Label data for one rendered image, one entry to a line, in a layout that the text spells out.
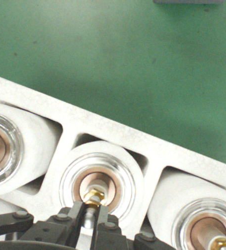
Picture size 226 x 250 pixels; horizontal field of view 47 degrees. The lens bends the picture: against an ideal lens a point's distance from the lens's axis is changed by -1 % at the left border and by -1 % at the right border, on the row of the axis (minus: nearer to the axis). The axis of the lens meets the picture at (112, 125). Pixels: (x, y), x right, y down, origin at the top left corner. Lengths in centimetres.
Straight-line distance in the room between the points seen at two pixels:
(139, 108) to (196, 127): 12
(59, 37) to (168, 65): 23
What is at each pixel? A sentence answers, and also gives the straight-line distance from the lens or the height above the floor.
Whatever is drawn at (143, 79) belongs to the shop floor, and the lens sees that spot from 53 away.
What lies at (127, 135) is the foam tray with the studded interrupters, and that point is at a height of 18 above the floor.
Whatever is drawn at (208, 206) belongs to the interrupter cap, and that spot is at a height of 25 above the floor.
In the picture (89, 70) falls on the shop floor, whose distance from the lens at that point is 53.
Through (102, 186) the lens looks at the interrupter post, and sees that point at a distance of 23.
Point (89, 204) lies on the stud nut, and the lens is 18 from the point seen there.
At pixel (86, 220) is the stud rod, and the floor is 35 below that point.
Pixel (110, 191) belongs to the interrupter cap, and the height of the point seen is 25.
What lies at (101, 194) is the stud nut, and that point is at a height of 30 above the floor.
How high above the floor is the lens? 51
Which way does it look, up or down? 87 degrees down
